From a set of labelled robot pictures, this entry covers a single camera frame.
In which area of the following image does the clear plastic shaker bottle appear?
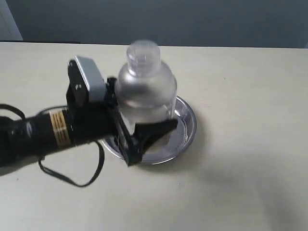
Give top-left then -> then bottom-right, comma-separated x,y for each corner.
115,40 -> 177,134

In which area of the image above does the round stainless steel plate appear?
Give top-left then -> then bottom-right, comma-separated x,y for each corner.
101,95 -> 197,165

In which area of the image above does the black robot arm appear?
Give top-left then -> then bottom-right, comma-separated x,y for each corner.
0,56 -> 178,167

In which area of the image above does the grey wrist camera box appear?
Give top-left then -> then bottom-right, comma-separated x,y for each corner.
74,55 -> 106,103

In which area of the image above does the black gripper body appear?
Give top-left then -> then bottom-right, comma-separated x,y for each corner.
66,60 -> 142,166

